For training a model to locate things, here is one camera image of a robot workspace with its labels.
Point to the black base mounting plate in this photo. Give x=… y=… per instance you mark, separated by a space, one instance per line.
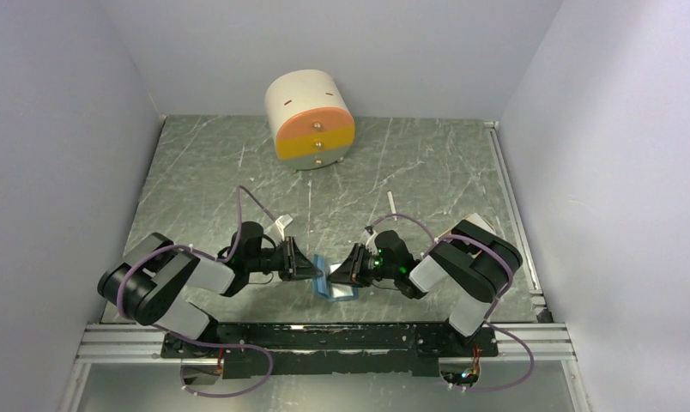
x=253 y=349

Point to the round cream drawer cabinet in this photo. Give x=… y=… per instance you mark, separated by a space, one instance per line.
x=310 y=123

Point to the credit card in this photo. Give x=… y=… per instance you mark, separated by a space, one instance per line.
x=341 y=292

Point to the right side aluminium rail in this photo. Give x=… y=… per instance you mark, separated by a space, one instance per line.
x=537 y=298

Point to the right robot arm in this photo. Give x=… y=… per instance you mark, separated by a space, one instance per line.
x=481 y=264

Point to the aluminium frame rail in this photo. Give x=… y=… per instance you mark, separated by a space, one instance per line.
x=118 y=367

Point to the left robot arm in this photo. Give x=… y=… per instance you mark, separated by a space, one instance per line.
x=146 y=284

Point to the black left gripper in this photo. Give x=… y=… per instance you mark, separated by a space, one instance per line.
x=295 y=263

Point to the blue leather card holder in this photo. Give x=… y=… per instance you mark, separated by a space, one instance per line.
x=322 y=286

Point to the beige card tray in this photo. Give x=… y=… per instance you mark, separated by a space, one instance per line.
x=472 y=220

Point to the white pen red cap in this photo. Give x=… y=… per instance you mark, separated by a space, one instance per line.
x=392 y=206

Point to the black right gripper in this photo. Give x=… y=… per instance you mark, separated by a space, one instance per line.
x=350 y=272

